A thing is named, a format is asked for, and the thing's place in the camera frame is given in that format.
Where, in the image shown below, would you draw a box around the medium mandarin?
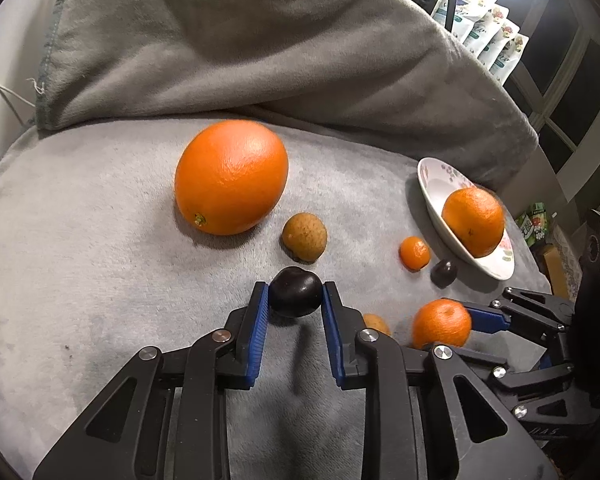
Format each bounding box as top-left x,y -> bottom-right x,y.
412,299 -> 471,349

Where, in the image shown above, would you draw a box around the small dark plum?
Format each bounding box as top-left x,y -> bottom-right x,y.
430,259 -> 458,289

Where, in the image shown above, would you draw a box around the green juice carton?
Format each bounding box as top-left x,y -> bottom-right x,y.
515,202 -> 550,248

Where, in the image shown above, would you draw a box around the orange on plate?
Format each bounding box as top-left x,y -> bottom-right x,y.
442,186 -> 505,258

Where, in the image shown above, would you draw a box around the small mandarin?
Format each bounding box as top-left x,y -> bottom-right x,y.
399,236 -> 430,272

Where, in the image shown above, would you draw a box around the floral white plate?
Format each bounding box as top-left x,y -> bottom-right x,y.
417,157 -> 515,282

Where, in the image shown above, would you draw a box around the grey seat blanket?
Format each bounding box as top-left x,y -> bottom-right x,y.
0,117 -> 535,478

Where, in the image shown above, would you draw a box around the brown longan fruit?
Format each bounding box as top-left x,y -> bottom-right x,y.
282,212 -> 328,262

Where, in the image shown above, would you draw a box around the large orange on couch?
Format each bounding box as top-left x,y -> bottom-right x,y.
174,119 -> 288,236

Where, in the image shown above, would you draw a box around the white floral bags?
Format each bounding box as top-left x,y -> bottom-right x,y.
451,0 -> 529,86

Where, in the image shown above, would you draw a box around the grey blanket covered cushion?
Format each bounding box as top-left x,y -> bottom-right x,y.
36,0 -> 539,190

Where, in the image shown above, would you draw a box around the white cable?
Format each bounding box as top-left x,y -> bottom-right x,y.
0,71 -> 37,129

